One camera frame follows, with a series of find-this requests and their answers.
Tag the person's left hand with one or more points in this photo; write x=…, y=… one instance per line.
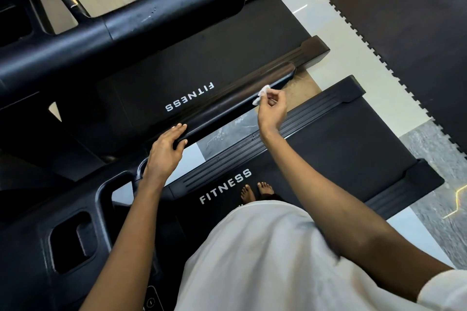
x=166, y=154

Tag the person's right hand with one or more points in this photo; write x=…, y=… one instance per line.
x=272, y=110

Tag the small white wipe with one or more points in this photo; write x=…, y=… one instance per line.
x=260, y=93

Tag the black treadmill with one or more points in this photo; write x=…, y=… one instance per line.
x=182, y=52
x=292, y=161

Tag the person's right forearm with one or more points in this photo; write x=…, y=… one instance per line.
x=343, y=212

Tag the person's left forearm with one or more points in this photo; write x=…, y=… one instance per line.
x=131, y=249

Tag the person's bare foot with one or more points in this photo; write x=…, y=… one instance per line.
x=265, y=189
x=248, y=193

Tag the black interlocking foam mat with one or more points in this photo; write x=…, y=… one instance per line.
x=401, y=23

